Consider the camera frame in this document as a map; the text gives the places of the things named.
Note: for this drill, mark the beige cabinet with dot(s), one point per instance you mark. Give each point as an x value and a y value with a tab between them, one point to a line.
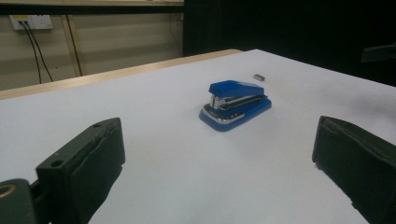
124	40

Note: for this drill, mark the grey staple strip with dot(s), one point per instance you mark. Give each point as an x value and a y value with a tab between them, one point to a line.
259	77

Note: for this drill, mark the white table cover sheet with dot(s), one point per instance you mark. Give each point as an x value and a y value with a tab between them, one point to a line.
186	161

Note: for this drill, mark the black curtain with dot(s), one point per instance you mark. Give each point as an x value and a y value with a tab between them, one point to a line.
295	28

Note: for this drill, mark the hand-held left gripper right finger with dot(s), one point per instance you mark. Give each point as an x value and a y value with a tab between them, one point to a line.
358	161

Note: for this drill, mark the wooden table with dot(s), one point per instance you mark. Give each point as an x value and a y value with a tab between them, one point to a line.
93	77

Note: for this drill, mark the blue stapler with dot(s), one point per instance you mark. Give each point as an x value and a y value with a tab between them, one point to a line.
236	90

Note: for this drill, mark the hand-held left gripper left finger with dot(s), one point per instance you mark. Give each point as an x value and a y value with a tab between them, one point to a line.
93	161

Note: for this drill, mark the white wall socket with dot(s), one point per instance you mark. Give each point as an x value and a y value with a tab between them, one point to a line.
39	21

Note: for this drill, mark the black horizontal rail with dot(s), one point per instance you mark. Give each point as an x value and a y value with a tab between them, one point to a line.
93	9

